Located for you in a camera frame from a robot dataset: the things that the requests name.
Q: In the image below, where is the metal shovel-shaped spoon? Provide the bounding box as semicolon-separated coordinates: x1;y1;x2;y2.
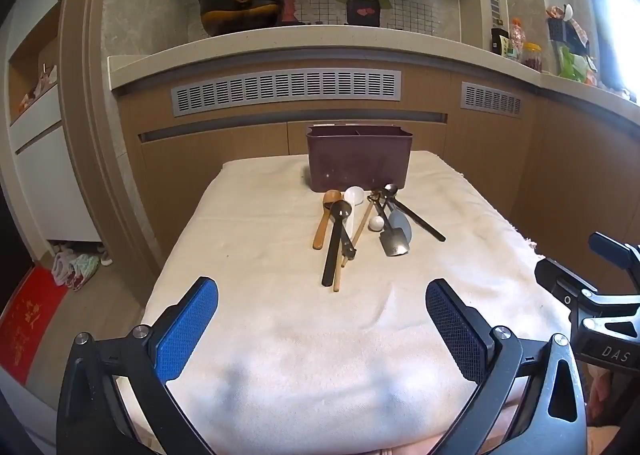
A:
369;192;410;258

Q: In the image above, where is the wooden chopstick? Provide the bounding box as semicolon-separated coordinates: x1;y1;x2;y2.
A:
341;197;374;267
332;253;345;293

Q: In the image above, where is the black-handled steel spoon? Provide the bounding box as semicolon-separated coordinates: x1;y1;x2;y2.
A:
382;183;446;243

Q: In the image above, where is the white ceramic spoon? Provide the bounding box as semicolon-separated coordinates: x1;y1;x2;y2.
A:
343;186;364;237

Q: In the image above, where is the wooden spoon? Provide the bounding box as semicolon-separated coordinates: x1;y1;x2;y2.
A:
312;190;342;250

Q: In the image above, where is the grey silicone spatula spoon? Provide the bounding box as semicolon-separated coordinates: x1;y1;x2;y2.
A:
388;209;412;243

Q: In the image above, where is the crumpled cloth on floor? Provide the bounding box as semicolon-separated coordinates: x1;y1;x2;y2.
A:
51;245;113;291

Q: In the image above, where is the white table cloth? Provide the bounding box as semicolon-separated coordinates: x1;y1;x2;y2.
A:
143;152;570;454

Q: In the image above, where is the green plastic bag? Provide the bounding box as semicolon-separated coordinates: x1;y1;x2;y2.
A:
559;45;590;84

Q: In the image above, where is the small grey vent grille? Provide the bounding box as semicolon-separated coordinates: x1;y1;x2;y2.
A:
460;82;523;117

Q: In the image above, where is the orange-lid jar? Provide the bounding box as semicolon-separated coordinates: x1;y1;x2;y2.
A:
521;41;542;72

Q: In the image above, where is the maroon plastic utensil holder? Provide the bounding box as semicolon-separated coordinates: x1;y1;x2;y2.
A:
306;125;413;193

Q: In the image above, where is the black knife rack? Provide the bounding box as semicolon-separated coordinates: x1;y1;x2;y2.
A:
547;18;590;56

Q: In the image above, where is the orange drink bottle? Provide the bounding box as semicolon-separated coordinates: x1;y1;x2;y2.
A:
508;18;526;62

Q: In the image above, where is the dark sauce bottle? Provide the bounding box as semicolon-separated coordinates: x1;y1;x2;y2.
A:
491;27;510;56

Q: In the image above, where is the long grey vent grille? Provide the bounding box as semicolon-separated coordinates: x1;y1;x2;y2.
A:
170;67;402;117

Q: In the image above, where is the black and orange pan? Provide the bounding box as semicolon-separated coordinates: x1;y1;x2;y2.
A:
198;0;284;37

